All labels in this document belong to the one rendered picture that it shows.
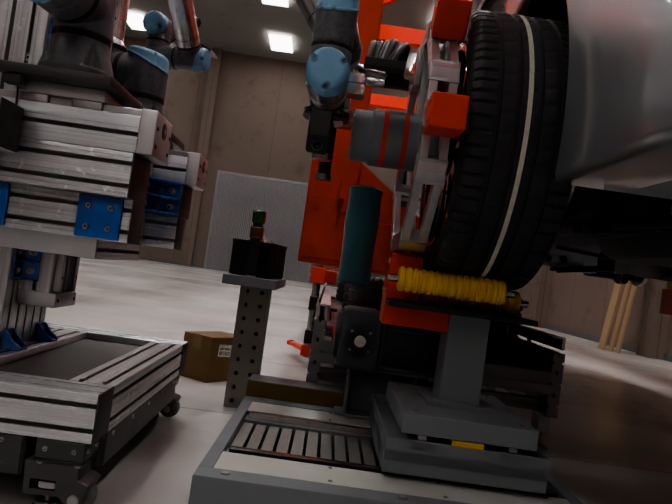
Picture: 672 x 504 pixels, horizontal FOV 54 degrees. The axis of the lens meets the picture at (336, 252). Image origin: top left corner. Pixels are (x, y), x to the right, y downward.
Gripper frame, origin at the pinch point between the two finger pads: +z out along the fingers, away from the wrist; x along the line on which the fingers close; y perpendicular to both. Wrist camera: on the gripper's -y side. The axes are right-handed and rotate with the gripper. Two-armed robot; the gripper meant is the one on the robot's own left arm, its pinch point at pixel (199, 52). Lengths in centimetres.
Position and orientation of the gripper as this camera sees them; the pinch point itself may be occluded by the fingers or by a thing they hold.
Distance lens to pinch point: 261.7
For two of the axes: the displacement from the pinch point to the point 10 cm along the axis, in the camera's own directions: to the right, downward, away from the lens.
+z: 2.1, 0.6, 9.8
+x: 9.4, 2.6, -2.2
